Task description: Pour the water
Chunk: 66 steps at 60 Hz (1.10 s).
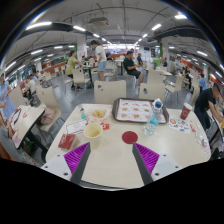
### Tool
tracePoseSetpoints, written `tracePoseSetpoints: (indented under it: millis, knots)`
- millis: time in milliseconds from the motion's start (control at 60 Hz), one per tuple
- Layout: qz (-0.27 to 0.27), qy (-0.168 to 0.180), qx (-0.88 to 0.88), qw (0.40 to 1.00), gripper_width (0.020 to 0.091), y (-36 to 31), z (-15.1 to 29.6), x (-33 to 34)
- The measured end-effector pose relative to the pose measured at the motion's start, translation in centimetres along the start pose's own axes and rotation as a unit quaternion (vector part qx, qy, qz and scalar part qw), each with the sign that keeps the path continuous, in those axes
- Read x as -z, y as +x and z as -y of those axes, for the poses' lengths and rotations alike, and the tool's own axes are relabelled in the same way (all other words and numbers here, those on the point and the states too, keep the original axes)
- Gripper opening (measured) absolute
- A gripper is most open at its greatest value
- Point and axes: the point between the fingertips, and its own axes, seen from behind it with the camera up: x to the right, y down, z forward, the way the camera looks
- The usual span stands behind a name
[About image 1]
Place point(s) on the beige chair with round hole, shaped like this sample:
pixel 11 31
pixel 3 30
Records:
pixel 110 92
pixel 151 91

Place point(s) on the flat round red coaster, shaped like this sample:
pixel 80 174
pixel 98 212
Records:
pixel 129 137

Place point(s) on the person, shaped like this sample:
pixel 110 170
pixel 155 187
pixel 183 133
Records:
pixel 129 66
pixel 31 86
pixel 71 65
pixel 5 96
pixel 203 101
pixel 202 82
pixel 101 55

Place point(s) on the cream plastic cup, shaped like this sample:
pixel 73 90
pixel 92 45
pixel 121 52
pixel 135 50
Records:
pixel 92 130

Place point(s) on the group of ceiling lights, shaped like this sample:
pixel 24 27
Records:
pixel 38 24

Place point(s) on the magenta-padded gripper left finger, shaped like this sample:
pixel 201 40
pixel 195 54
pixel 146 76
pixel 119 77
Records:
pixel 76 156

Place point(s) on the printed sticker sheet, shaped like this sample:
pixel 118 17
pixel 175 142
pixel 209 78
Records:
pixel 179 124

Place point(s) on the brown food tray with liner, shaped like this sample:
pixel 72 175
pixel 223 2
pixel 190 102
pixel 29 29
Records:
pixel 133 111

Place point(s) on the clear blue-capped water bottle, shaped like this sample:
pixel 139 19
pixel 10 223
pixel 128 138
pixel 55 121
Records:
pixel 152 121

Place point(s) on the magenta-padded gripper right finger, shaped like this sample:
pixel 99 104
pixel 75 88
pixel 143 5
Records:
pixel 148 156

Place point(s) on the red paper packet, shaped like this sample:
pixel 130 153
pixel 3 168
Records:
pixel 66 141

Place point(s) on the white card with red print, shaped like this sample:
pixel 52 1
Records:
pixel 76 127

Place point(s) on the group of beige chairs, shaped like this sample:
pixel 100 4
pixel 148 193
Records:
pixel 154 77

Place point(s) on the ceiling air conditioner unit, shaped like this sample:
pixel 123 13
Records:
pixel 99 21

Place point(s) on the pink bag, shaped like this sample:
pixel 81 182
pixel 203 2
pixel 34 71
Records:
pixel 48 116

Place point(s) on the red paper cup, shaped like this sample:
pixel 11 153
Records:
pixel 185 111

